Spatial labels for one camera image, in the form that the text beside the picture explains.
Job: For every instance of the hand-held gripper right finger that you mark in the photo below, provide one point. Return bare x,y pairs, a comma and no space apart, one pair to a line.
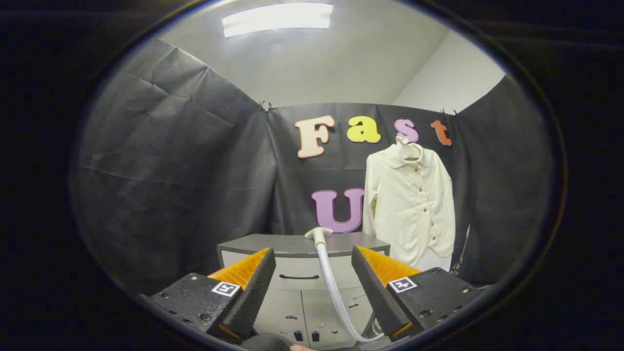
375,292

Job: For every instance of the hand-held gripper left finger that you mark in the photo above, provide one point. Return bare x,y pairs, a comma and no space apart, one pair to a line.
253,292

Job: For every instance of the cream button-up shirt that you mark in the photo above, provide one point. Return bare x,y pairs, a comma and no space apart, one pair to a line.
414,209

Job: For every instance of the white clothes hanger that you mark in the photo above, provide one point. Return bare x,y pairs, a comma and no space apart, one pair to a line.
400,141

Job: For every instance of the grey cabinet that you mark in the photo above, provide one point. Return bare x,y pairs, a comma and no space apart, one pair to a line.
292,270

